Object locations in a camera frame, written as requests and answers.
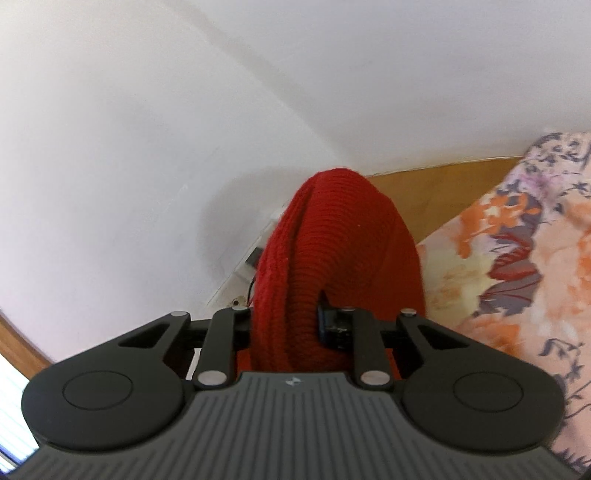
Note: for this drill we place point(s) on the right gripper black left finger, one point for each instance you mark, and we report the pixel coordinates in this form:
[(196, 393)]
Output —
[(131, 388)]

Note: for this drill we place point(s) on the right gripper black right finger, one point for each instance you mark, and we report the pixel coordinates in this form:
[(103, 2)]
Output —
[(460, 392)]

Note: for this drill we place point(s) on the red knit cardigan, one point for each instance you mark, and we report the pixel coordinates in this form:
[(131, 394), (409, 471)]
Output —
[(340, 238)]

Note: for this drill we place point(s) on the orange floral bedsheet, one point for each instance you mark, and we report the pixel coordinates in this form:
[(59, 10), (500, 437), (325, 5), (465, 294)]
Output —
[(512, 271)]

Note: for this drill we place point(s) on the black power adapter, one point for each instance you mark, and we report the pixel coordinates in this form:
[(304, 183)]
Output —
[(254, 256)]

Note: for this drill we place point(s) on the wooden door frame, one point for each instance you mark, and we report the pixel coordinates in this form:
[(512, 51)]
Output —
[(19, 352)]

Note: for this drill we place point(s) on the white wall socket strip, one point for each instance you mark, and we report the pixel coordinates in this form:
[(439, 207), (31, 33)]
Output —
[(235, 290)]

